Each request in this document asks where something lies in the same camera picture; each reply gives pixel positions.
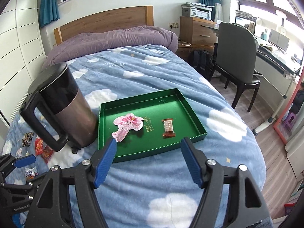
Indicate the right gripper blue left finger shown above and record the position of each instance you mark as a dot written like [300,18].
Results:
[102,160]

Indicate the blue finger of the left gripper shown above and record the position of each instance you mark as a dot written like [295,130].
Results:
[24,161]

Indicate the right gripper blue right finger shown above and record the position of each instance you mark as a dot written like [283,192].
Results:
[193,161]

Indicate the white blue snack packet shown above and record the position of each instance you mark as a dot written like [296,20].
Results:
[31,173]

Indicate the dark brown snack packet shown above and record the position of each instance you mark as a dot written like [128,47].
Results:
[27,139]

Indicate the orange red snack packet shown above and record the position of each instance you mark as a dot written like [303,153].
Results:
[39,148]

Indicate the pink cartoon character packet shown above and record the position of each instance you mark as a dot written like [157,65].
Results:
[125,124]

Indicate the small brown clear candy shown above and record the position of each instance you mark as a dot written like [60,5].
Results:
[168,128]

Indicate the green rectangular tray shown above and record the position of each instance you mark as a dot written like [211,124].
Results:
[153,107]

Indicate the black steel electric kettle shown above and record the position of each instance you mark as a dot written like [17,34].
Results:
[57,111]

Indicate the white wardrobe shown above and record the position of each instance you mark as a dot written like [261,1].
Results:
[22,54]

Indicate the dark grey chair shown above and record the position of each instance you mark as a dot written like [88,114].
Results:
[235,60]

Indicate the white desk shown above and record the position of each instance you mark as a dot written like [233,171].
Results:
[277,84]

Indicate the purple duvet roll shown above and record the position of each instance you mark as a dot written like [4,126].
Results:
[90,43]

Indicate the wooden drawer cabinet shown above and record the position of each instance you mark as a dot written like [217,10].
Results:
[195,34]

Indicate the wooden headboard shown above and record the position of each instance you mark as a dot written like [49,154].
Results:
[106,21]

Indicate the computer monitor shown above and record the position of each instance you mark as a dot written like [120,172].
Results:
[250,23]

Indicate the white grey printer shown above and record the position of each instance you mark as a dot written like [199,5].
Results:
[197,10]

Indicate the left teal curtain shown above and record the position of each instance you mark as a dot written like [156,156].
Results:
[48,12]

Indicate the white wall socket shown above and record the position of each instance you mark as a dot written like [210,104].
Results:
[173,25]

